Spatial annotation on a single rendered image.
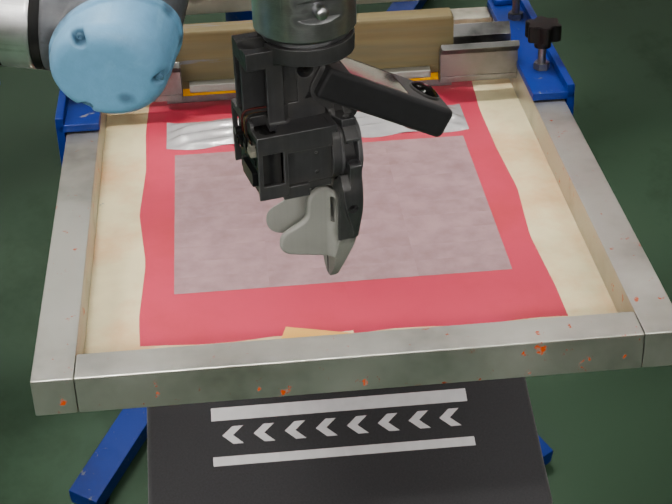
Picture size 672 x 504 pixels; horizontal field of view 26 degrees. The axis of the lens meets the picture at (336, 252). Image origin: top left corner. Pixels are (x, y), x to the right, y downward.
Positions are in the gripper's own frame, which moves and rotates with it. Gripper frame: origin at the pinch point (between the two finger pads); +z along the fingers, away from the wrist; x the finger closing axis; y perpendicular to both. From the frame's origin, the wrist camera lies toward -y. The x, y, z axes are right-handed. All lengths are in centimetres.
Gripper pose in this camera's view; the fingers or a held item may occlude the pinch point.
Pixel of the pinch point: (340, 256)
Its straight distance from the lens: 116.4
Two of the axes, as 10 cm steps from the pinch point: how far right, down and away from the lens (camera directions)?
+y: -9.5, 2.0, -2.6
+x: 3.2, 5.0, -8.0
